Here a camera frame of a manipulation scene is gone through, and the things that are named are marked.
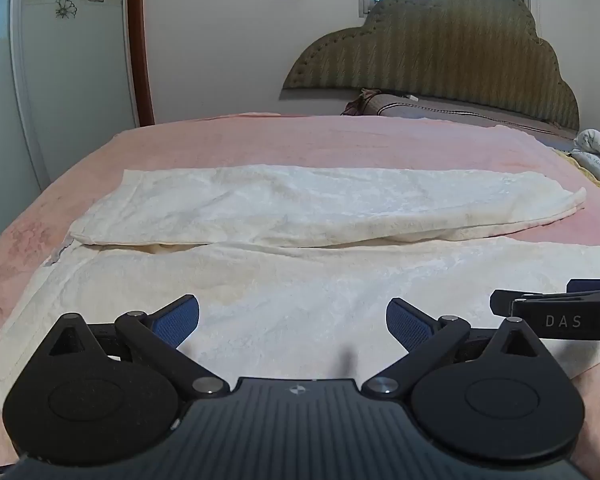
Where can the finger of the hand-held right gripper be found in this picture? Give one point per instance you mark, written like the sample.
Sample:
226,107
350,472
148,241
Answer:
555,317
590,285

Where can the wardrobe with flower print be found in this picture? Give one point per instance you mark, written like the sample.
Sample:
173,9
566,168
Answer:
75,70

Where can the brown wooden door frame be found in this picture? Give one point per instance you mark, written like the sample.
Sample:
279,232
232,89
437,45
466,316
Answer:
141,45

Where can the striped grey pillow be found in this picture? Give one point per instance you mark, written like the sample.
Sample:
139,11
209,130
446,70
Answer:
430,107

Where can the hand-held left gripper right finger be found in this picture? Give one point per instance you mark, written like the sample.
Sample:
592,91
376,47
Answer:
409,325

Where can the white towel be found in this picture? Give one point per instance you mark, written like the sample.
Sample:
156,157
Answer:
300,260

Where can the green padded headboard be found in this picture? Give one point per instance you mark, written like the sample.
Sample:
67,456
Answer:
445,45

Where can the pink blanket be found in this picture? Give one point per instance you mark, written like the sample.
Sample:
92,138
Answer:
300,140

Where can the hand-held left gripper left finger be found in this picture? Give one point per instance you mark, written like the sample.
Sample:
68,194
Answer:
179,322

